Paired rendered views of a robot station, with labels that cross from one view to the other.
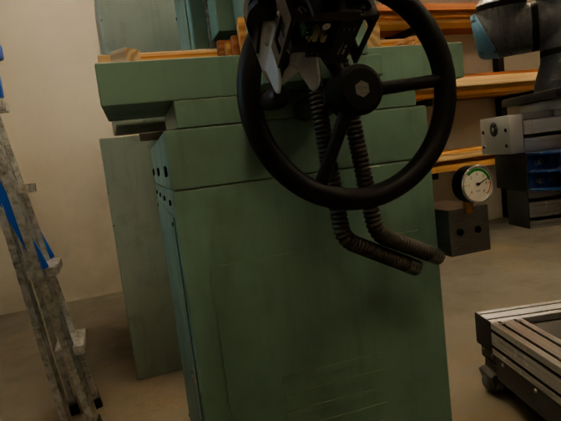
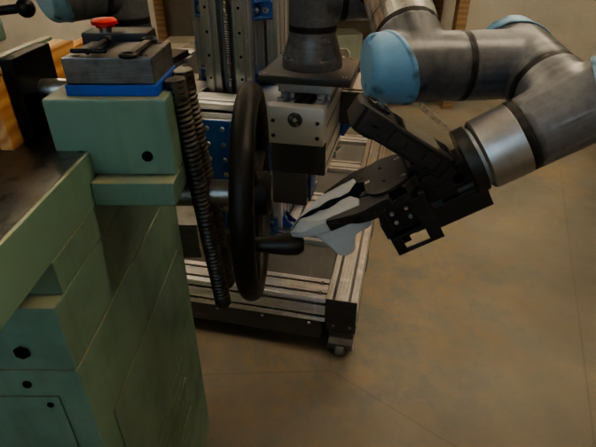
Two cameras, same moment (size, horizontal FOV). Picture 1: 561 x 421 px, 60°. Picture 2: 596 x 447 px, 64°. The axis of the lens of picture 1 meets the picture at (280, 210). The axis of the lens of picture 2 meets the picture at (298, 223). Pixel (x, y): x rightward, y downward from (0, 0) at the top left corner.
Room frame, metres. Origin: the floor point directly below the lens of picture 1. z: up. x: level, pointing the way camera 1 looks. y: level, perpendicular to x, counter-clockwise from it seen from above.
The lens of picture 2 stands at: (0.38, 0.42, 1.12)
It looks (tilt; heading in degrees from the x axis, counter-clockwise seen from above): 32 degrees down; 287
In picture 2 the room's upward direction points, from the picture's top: straight up
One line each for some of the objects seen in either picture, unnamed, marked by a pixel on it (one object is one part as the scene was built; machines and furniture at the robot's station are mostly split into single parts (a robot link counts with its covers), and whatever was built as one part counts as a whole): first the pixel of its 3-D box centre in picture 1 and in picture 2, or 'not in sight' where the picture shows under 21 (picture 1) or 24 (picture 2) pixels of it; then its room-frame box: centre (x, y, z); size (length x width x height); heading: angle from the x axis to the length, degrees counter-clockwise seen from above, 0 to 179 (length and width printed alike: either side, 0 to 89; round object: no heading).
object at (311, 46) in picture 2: not in sight; (312, 44); (0.70, -0.77, 0.87); 0.15 x 0.15 x 0.10
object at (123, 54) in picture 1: (126, 63); not in sight; (0.81, 0.22, 0.92); 0.04 x 0.03 x 0.04; 59
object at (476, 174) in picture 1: (471, 189); not in sight; (0.80, -0.32, 0.65); 0.06 x 0.04 x 0.08; 106
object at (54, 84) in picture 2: not in sight; (60, 89); (0.82, -0.04, 0.95); 0.09 x 0.07 x 0.09; 106
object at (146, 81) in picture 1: (289, 77); (71, 151); (0.83, -0.04, 0.87); 0.61 x 0.30 x 0.06; 106
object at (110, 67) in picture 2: not in sight; (122, 56); (0.74, -0.07, 0.99); 0.13 x 0.11 x 0.06; 106
